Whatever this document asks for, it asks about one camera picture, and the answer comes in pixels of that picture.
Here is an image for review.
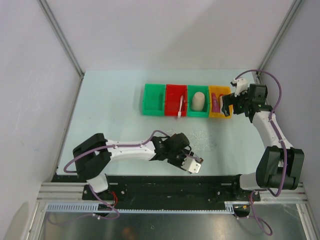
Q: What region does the white toothpaste tube red cap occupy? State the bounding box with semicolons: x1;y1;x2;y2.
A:
219;94;225;114

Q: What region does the grey slotted cable duct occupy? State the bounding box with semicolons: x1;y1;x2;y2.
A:
46;202;234;214

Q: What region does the yellow plastic bin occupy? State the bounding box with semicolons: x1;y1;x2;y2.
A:
208;85;233;119

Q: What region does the red plastic bin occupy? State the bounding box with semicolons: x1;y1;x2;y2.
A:
164;84;188;117

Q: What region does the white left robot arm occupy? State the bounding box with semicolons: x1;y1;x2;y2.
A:
71;130;204;200

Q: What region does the green plastic bin far left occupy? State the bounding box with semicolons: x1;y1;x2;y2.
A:
142;83;166;116

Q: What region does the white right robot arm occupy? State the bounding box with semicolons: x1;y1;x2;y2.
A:
220;78;305;201

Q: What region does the beige cup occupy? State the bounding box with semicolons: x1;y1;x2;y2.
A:
190;91;205;112

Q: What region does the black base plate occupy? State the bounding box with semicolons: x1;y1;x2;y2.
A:
98;175;261;210

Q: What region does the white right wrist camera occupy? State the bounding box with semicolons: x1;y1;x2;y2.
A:
230;77;248;97

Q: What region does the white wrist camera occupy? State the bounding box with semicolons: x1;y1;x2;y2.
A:
230;77;248;97
181;157;202;174

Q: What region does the pink toothpaste tube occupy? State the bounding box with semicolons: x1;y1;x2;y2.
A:
211;92;220;113

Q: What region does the aluminium frame post right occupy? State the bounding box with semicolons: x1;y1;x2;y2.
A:
258;0;305;70

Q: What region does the aluminium frame post left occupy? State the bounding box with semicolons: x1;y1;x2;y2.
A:
37;0;85;80

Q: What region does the aluminium frame post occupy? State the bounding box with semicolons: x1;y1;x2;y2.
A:
37;0;85;80
258;0;305;70

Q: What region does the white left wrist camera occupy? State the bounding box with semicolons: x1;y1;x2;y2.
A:
181;157;202;174

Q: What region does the clear glass tray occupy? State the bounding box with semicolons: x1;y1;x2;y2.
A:
185;130;217;152

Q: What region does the white toothbrush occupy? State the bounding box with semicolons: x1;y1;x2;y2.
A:
177;95;184;119

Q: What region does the green plastic bin with cup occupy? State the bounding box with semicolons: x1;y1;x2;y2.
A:
187;85;210;118

